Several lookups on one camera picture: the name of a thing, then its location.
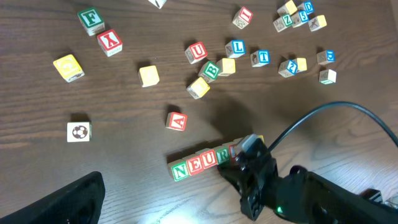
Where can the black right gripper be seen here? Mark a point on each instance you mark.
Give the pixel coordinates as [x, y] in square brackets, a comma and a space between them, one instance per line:
[255, 178]

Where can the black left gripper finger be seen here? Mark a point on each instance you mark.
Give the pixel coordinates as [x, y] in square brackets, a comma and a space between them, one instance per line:
[79, 202]

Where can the red i block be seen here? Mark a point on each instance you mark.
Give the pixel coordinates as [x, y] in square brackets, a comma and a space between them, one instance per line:
[231, 151]
[242, 18]

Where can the green R wooden block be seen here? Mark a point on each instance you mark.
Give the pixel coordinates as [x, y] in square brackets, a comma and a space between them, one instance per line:
[222, 154]

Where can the red u block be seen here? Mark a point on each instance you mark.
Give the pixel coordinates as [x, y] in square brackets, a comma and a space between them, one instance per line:
[208, 157]
[196, 52]

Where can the red E wooden block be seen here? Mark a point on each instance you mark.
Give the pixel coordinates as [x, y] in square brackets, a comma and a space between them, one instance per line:
[194, 164]

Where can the green N wooden block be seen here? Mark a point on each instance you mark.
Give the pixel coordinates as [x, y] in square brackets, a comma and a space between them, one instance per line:
[178, 170]

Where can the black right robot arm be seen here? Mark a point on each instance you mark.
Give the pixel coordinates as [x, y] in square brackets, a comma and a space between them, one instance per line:
[300, 197]

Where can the soccer ball O wooden block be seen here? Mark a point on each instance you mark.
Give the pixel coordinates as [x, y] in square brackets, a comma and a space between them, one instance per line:
[78, 131]

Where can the red A wooden block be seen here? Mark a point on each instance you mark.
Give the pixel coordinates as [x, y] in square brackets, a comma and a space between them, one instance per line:
[176, 121]

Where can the yellow acorn wooden block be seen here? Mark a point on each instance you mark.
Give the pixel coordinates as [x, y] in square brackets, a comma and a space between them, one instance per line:
[198, 88]

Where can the green B wooden block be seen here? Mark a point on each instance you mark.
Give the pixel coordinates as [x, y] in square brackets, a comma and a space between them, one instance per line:
[209, 71]

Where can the yellow block beside B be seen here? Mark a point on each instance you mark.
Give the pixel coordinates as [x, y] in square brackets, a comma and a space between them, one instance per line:
[227, 66]

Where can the blue 2 wooden block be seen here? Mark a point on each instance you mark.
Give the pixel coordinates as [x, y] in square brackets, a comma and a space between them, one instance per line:
[288, 68]

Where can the blue T wooden block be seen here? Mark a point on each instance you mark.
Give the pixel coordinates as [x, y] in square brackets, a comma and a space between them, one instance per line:
[260, 58]

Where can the blue L wooden block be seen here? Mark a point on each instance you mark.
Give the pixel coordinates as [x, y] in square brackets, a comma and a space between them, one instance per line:
[235, 49]

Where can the yellow hammer wooden block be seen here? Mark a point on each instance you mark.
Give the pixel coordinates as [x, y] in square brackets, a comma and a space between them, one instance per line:
[301, 64]

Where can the green white Z block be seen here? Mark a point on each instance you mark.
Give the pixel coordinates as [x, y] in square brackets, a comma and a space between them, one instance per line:
[327, 77]

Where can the yellow O wooden block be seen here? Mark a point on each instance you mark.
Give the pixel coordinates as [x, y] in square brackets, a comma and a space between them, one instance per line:
[148, 76]

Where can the yellow G wooden block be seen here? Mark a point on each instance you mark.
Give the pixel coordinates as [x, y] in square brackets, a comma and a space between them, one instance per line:
[69, 68]

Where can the blue D block right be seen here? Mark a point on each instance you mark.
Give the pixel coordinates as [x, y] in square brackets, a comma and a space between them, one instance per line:
[325, 57]

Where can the blue d block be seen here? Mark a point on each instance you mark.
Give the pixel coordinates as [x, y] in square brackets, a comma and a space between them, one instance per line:
[306, 6]
[325, 57]

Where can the green Z wooden block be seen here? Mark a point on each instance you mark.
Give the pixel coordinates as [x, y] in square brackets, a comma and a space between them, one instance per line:
[283, 22]

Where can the red X wooden block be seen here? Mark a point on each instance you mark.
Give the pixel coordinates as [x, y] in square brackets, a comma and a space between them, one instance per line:
[110, 42]

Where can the yellow 8 wooden block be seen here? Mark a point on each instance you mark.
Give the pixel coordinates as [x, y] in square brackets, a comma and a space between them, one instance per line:
[317, 23]

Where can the blue 5 wooden block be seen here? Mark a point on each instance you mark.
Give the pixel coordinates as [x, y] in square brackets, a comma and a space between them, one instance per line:
[299, 18]

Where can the yellow block behind Z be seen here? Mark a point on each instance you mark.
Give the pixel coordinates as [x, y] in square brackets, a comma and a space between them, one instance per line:
[287, 8]

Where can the blue D block upper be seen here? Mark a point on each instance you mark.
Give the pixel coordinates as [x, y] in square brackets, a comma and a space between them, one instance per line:
[306, 6]

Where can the green F wooden block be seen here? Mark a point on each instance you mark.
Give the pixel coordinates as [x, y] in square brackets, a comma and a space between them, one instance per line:
[91, 21]

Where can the blue X wooden block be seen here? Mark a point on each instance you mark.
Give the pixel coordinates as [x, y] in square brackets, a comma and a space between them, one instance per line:
[158, 3]

